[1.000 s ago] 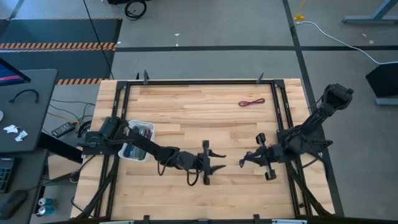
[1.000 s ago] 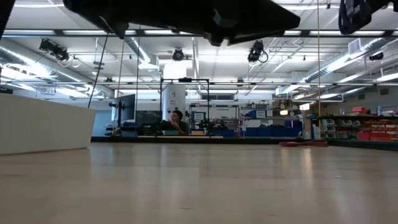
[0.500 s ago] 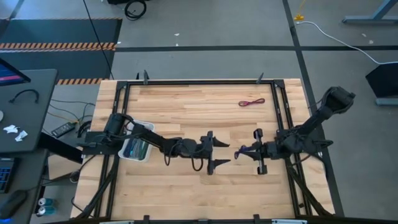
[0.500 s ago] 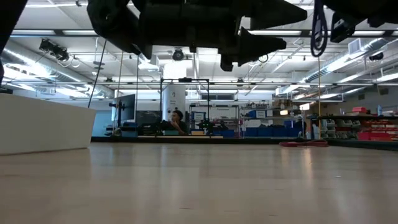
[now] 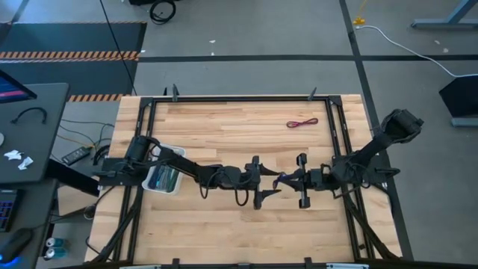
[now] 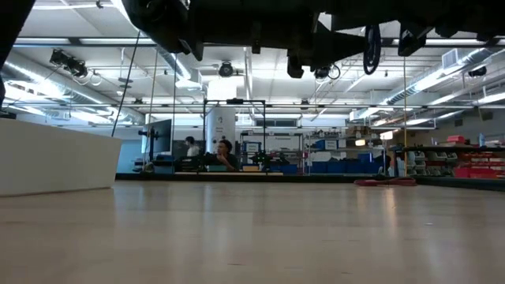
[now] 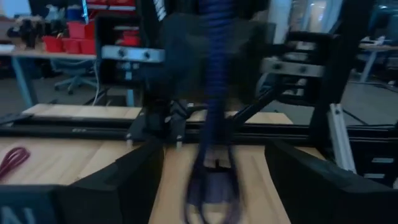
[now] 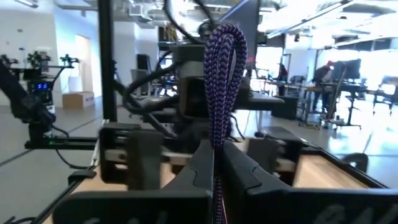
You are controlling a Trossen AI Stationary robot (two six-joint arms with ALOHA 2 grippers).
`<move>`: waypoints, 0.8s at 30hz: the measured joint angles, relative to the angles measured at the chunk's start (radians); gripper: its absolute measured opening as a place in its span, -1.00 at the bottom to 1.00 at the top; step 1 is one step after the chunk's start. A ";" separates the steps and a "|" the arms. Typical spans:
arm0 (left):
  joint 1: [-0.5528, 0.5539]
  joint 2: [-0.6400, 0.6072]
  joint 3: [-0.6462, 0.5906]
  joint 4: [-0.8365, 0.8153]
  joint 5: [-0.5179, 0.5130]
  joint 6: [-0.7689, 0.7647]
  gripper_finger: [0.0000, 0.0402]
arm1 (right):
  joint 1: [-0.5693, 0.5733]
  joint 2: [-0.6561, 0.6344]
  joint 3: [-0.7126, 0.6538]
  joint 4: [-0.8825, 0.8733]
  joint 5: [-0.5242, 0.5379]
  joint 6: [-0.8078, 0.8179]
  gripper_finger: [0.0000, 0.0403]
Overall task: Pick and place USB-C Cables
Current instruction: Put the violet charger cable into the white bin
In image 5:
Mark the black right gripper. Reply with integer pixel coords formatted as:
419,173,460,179
285,152,332,209

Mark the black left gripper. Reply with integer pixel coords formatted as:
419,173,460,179
238,155,282,210

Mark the purple USB-C cable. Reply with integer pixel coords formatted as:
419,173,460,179
272,172,299,190

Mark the green braided USB-C cable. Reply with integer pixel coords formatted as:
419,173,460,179
166,167,181,191

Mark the blue black braided USB-C cable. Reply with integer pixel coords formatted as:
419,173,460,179
148,166,167,191

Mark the white plastic tray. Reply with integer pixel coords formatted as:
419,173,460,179
140,143,187,196

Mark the black cabinet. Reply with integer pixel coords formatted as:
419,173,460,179
438,74,478,119

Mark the black remote control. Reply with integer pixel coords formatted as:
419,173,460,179
60,146,93,167

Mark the grey table leg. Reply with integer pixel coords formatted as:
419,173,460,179
410,0,478,31

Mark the blue drink can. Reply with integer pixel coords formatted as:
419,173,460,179
44,237,69,249
43,247,69,261

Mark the black desk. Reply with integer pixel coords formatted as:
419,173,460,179
0,82,71,185

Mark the black hazard striped floor mat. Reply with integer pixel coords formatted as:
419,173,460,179
0,21,148,102

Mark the black computer mouse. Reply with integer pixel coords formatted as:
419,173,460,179
0,228,34,265

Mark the black keyboard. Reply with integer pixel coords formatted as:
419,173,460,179
0,189,20,233

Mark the computer monitor with lit screen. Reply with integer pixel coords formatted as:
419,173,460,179
0,69,38,105

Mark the red USB-C cable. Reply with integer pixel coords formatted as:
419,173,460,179
285,117,320,129

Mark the black aluminium rig frame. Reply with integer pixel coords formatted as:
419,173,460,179
89,86,415,269

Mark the yellow cord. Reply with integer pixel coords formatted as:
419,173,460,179
353,0,370,27

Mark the white floor cable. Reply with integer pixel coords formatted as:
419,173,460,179
356,24,478,79

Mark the thin black cord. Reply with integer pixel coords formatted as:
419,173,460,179
99,0,138,96

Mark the coiled black cable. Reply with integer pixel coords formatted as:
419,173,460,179
149,0,177,25

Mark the short black cable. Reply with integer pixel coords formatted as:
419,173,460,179
10,107,49,126

